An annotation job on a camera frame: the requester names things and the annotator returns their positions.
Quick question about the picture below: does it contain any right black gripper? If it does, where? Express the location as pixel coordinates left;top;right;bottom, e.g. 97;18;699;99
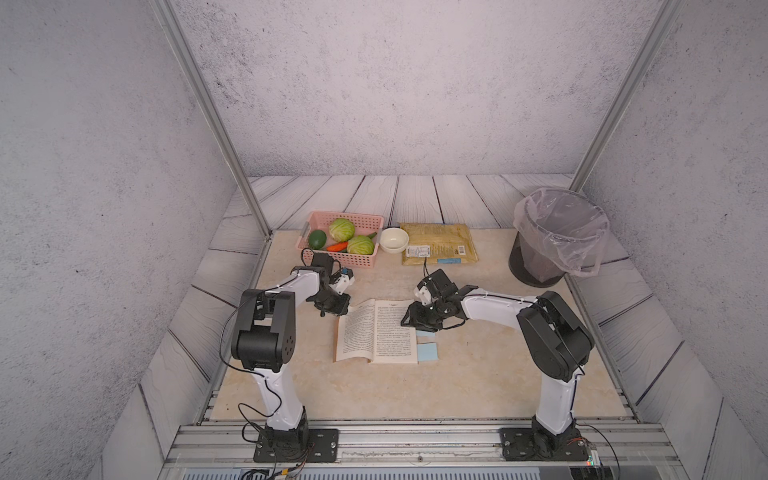
396;299;446;333

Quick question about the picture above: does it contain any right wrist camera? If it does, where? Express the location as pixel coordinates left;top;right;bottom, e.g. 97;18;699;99
414;269;459;306

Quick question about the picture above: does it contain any lower blue sticky note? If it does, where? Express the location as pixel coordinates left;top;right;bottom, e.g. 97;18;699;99
417;343;439;363

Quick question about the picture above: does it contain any green cabbage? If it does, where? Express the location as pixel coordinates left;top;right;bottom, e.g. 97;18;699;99
346;235;375;255
328;218;356;243

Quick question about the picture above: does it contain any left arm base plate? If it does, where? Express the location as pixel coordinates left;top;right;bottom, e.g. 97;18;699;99
253;428;339;464

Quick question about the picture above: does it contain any yellow grain bag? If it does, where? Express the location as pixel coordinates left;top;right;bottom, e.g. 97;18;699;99
400;223;479;266

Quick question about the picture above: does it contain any left aluminium frame post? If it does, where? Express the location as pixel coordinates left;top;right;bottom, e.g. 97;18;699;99
150;0;273;239

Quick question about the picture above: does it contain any right aluminium frame post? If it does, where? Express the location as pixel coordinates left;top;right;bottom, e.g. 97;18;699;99
569;0;684;192

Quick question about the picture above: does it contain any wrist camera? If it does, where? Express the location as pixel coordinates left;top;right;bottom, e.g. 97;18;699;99
414;269;459;306
330;267;355;295

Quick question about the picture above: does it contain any dark green avocado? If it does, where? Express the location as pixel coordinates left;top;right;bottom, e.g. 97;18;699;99
307;229;327;250

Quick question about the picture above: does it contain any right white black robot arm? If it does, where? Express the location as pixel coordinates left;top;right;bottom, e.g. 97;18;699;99
400;285;595;464

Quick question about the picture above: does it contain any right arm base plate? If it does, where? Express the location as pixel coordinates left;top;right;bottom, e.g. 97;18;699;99
499;428;590;462

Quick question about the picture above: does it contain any brown black paperback book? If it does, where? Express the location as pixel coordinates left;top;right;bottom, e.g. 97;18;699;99
335;299;418;364

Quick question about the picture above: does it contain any black trash bin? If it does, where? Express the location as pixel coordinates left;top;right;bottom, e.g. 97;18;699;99
508;233;565;288

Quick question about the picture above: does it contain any white ceramic bowl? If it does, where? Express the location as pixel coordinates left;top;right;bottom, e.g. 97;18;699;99
379;227;410;254

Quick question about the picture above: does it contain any back green cabbage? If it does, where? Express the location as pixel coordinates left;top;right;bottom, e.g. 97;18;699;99
328;218;356;243

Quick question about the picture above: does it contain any red chili pepper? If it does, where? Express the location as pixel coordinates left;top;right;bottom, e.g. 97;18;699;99
325;242;348;252

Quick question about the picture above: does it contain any pink plastic basket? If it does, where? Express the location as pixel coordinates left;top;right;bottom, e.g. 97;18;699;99
296;210;384;268

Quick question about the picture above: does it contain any front green cabbage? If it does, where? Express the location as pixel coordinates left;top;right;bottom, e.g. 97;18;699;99
346;235;375;255

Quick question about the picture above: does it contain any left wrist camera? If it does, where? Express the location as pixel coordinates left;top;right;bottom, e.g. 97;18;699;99
330;267;355;295

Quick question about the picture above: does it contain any aluminium frame post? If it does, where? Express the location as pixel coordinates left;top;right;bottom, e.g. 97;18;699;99
569;0;684;192
150;0;273;239

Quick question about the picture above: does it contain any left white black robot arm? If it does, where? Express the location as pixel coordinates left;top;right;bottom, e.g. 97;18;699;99
230;253;355;460

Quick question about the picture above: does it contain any aluminium mounting rail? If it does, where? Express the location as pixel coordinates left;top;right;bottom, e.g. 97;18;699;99
165;418;688;479

